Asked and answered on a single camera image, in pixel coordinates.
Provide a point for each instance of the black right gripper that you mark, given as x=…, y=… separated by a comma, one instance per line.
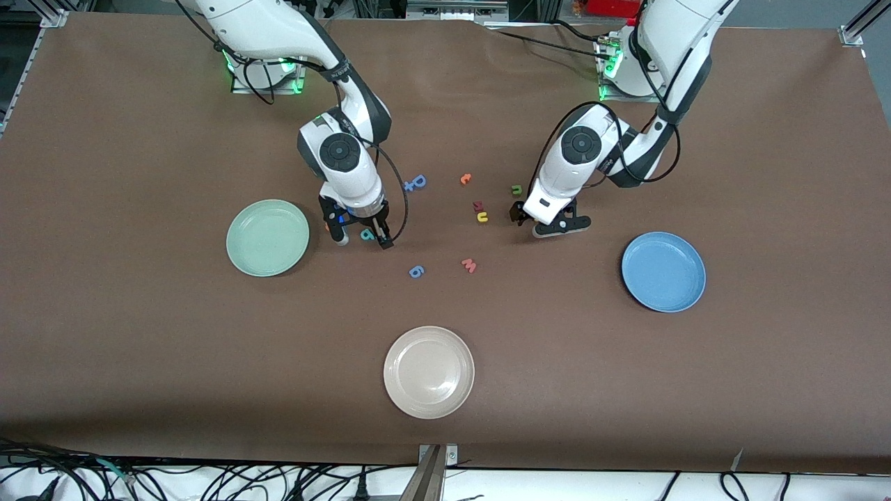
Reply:
x=367, y=220

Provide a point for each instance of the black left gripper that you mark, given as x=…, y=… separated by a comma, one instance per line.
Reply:
x=517, y=211

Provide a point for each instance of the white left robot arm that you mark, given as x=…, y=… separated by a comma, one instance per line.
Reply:
x=668, y=42

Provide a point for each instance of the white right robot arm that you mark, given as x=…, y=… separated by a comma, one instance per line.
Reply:
x=278, y=28

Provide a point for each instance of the blue foam digit six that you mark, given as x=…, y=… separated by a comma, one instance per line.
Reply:
x=415, y=271

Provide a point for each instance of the blue foam letter p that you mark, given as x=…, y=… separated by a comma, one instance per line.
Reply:
x=419, y=181

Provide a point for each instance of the pink foam letter w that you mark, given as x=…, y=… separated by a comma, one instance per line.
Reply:
x=469, y=265

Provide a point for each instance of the pale green plate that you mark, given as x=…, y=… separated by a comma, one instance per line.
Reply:
x=267, y=238

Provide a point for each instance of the beige plate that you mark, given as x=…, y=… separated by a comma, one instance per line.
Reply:
x=429, y=372

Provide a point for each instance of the blue plate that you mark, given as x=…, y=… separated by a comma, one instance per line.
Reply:
x=663, y=272

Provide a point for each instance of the brown paper table cover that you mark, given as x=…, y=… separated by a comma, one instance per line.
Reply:
x=209, y=348

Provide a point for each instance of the black metal rack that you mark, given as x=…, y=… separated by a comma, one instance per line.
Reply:
x=456, y=8

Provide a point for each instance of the red box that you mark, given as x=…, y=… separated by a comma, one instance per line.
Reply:
x=612, y=7

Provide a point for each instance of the black plug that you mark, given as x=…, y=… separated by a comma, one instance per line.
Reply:
x=360, y=490

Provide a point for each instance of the aluminium profile bar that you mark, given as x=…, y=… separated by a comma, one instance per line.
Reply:
x=860, y=24

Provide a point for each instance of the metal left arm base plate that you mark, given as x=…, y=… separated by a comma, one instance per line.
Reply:
x=612, y=97

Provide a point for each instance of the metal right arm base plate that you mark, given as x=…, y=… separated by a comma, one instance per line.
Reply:
x=285, y=90

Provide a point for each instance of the metal table bracket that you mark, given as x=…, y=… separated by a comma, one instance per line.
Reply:
x=430, y=473

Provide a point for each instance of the aluminium corner bracket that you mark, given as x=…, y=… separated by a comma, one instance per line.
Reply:
x=54, y=19

